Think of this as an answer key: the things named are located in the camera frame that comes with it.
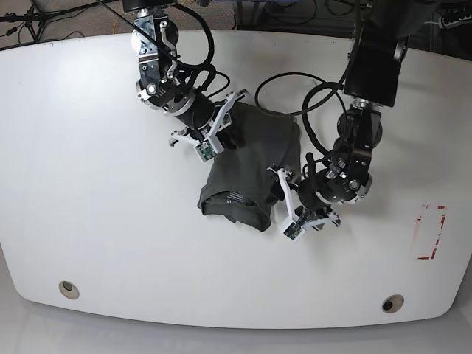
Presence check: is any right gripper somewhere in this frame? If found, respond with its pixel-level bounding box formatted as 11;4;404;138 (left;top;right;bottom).
167;89;249;150

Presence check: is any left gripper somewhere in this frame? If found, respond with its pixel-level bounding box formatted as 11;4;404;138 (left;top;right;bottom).
265;165;341;232

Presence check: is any dark grey T-shirt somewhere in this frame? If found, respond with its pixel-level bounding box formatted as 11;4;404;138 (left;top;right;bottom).
198;102;301;232

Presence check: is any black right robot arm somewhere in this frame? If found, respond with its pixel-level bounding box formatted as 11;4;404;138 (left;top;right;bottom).
122;1;247;160

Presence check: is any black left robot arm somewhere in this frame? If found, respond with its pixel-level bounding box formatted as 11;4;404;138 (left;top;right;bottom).
271;1;437;240

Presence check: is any red tape rectangle marking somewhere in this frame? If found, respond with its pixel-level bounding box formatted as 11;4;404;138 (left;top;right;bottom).
412;205;447;260

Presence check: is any white power strip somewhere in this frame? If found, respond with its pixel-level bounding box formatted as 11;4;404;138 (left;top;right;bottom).
440;7;471;30

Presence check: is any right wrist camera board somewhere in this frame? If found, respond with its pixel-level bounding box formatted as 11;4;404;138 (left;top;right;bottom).
194;139;223;162

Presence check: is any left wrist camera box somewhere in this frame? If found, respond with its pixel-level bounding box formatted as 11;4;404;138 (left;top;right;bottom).
282;220;306;242

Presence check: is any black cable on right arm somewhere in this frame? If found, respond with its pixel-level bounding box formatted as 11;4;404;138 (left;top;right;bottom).
97;0;232;141

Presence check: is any right table cable grommet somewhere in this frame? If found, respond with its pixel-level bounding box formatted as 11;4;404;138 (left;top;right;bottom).
382;294;405;313

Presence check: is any table cable grommet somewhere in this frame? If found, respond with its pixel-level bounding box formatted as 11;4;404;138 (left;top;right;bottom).
59;281;80;300
382;294;405;313

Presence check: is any left table cable grommet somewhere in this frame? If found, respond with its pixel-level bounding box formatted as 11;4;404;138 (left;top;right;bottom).
59;281;80;300

